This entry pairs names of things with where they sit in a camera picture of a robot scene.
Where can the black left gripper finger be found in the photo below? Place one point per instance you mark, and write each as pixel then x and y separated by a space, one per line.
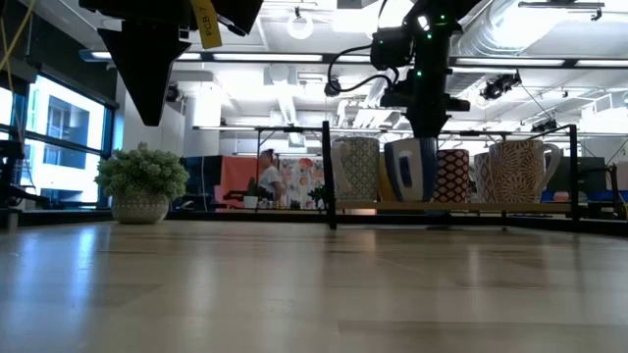
pixel 147 73

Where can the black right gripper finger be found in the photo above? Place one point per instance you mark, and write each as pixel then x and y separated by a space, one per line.
pixel 421 122
pixel 435 122

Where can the blue and white mug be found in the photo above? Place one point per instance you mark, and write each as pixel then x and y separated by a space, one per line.
pixel 409 169

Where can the red white diamond pattern mug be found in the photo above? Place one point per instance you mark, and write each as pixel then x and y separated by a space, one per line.
pixel 452 176

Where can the grey white diamond pattern mug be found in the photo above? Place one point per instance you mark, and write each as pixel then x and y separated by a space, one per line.
pixel 482 179

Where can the green patterned mug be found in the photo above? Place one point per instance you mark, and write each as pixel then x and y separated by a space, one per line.
pixel 360 169

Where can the orange floral pattern mug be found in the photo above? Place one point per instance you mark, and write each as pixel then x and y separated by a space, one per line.
pixel 517 171

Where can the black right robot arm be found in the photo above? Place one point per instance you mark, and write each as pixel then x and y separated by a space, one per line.
pixel 441 10

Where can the black ceiling spotlight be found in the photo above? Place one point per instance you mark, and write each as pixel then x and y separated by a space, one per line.
pixel 500 85

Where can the yellow label tag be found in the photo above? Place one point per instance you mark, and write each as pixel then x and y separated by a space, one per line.
pixel 206 24

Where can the potted green plant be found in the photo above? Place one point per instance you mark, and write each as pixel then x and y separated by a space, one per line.
pixel 142 171

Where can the large window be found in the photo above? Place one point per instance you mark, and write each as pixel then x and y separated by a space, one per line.
pixel 64 127

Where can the long ceiling light bar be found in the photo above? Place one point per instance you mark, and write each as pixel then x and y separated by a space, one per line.
pixel 329 58

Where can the floral patterned board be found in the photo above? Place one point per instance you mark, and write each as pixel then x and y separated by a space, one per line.
pixel 299 179

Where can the red partition panel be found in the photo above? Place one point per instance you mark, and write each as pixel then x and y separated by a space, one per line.
pixel 235 176

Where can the person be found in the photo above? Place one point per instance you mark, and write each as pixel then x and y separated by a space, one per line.
pixel 270 176

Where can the small white pot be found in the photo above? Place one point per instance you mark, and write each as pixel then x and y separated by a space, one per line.
pixel 250 202

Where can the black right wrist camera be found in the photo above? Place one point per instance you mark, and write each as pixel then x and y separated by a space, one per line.
pixel 390 48

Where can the silver ventilation duct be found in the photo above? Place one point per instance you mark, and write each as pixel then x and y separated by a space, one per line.
pixel 490 34

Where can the wooden shelf with black frame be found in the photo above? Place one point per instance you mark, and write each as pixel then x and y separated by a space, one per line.
pixel 441 207

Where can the black round camera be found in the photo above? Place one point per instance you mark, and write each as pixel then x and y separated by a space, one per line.
pixel 332 89

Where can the black aluminium rig frame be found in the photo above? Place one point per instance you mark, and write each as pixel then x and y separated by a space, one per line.
pixel 245 216

